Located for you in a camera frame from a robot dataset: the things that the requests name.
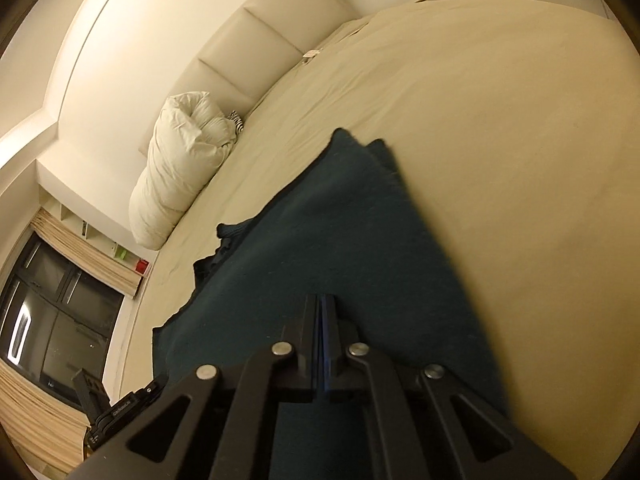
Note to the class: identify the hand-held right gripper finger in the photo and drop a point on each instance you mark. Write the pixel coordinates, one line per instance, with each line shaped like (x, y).
(316, 340)
(326, 340)

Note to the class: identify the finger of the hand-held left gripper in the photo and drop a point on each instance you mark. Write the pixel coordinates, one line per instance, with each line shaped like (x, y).
(90, 390)

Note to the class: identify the dark teal sweater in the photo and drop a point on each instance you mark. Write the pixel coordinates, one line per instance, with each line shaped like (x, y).
(340, 230)

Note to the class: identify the dark window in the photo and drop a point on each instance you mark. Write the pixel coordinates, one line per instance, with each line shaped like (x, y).
(65, 325)

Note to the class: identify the red box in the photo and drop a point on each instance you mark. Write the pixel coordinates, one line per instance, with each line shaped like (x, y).
(142, 266)

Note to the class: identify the green container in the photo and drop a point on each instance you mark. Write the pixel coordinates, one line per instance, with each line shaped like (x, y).
(120, 254)

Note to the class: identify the white rolled duvet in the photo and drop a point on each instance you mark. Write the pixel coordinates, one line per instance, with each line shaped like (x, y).
(180, 170)

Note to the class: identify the black white striped pillow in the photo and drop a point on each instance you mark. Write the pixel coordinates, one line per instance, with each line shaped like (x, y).
(237, 121)

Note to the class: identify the bed with beige sheet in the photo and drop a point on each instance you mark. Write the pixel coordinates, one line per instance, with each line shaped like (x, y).
(500, 135)

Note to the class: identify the small remote control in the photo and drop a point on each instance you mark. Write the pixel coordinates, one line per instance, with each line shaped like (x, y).
(310, 57)

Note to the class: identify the beige padded headboard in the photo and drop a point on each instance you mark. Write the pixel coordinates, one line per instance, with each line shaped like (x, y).
(250, 35)

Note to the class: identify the white wall shelf unit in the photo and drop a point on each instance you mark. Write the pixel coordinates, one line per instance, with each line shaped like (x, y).
(95, 232)

